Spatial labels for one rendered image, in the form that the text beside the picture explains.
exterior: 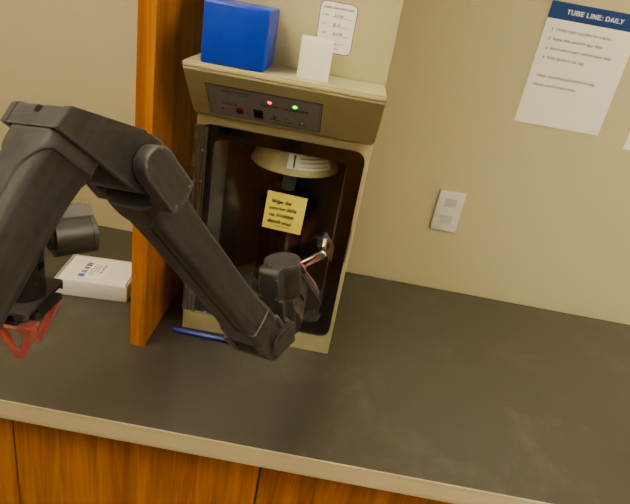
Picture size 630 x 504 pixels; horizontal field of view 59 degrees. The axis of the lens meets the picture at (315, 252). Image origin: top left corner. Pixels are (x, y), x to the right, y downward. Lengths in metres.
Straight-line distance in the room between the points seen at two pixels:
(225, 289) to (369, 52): 0.49
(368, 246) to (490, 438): 0.65
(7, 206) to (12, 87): 1.22
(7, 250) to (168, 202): 0.15
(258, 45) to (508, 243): 0.96
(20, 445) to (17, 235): 0.75
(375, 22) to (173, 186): 0.54
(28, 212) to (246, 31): 0.50
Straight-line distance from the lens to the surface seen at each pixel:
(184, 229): 0.63
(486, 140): 1.50
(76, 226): 0.85
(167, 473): 1.13
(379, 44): 0.99
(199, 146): 1.05
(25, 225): 0.50
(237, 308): 0.75
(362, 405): 1.12
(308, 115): 0.95
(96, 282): 1.32
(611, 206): 1.65
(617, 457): 1.27
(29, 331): 0.87
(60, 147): 0.50
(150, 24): 0.96
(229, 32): 0.91
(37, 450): 1.19
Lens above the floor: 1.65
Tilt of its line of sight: 26 degrees down
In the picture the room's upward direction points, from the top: 10 degrees clockwise
